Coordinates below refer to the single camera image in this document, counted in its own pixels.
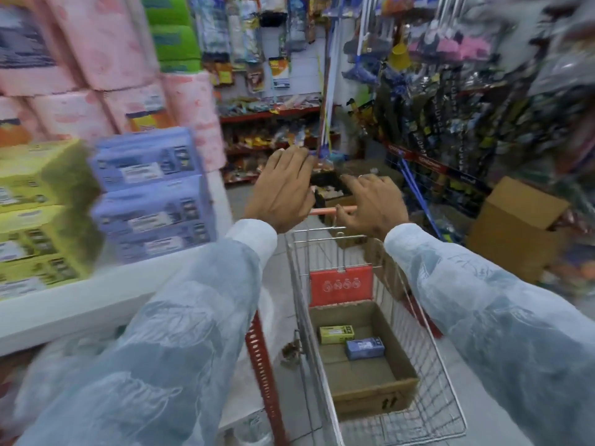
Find person's right hand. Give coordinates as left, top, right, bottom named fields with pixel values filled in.
left=335, top=173, right=410, bottom=242

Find person's left hand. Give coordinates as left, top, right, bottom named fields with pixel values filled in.
left=244, top=146, right=318, bottom=235

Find wire shopping cart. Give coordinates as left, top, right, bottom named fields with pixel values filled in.
left=281, top=205, right=468, bottom=446

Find person's right forearm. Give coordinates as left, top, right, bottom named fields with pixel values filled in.
left=383, top=223, right=595, bottom=446

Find person's left forearm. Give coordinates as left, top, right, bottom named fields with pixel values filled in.
left=14, top=218, right=280, bottom=446

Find cardboard box with goods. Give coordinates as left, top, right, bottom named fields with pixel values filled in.
left=311, top=159, right=405, bottom=250

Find red cart seat flap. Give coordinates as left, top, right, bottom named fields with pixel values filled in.
left=309, top=265, right=375, bottom=308

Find red shelf rack of snacks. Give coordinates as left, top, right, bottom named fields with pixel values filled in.
left=218, top=95, right=342, bottom=186

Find small yellow-green box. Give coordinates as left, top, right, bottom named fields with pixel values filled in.
left=319, top=325, right=355, bottom=345

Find small blue box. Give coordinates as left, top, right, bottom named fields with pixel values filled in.
left=345, top=337, right=386, bottom=361

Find blue broom head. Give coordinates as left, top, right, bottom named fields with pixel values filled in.
left=342, top=53, right=380, bottom=87

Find blue tissue box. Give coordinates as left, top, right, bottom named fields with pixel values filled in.
left=92, top=175, right=215, bottom=236
left=90, top=127, right=204, bottom=192
left=111, top=222, right=218, bottom=265

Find rack of dark hanging packets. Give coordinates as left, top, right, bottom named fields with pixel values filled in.
left=372, top=69, right=595, bottom=216

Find yellow plastic cup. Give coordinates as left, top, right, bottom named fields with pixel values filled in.
left=388, top=42, right=412, bottom=73

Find cardboard box in cart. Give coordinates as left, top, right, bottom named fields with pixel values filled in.
left=308, top=299, right=420, bottom=421

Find large open cardboard box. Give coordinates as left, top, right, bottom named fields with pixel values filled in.
left=466, top=176, right=573, bottom=284

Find red perforated shelf upright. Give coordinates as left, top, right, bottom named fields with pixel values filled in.
left=245, top=311, right=289, bottom=446

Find row of pink brush heads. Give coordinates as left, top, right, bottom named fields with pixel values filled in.
left=421, top=31, right=492, bottom=64

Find green paper pack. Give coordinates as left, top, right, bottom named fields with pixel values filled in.
left=139, top=0, right=192, bottom=27
left=151, top=24, right=203, bottom=74

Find white display shelf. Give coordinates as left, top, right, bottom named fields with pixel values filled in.
left=0, top=171, right=261, bottom=358

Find stack of pink paper-roll packs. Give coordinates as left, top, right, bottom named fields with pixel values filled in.
left=0, top=0, right=227, bottom=173

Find yellow-green tissue box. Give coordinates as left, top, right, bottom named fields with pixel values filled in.
left=0, top=140, right=101, bottom=212
left=0, top=205, right=104, bottom=266
left=0, top=254, right=92, bottom=302

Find plastic-wrapped goods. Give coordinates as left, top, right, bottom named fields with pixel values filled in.
left=488, top=0, right=595, bottom=97

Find blue mop handle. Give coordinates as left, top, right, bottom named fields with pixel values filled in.
left=397, top=155, right=448, bottom=240

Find bundle of broom handles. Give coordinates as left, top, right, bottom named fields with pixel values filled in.
left=320, top=0, right=347, bottom=159

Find hanging packets on wall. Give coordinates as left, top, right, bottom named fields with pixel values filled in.
left=191, top=0, right=326, bottom=95

